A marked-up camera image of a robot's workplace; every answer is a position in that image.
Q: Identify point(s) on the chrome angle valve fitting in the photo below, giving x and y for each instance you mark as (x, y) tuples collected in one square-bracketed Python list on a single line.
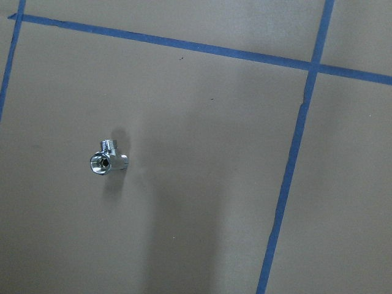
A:
[(108, 159)]

